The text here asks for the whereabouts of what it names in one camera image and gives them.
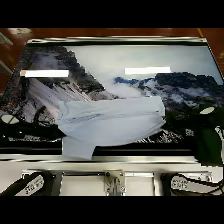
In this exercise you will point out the light blue shirt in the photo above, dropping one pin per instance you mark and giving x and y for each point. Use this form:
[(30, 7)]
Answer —
[(113, 123)]

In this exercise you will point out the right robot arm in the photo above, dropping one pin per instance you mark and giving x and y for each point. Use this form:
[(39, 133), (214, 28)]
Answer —
[(186, 116)]

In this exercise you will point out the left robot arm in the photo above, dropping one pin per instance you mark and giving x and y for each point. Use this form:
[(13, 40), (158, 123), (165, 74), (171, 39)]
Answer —
[(30, 131)]

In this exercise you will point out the dark green garment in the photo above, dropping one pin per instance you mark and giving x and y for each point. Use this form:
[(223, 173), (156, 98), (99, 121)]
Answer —
[(209, 146)]

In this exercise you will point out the silver frame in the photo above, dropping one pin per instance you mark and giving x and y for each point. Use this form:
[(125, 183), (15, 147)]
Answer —
[(83, 166)]

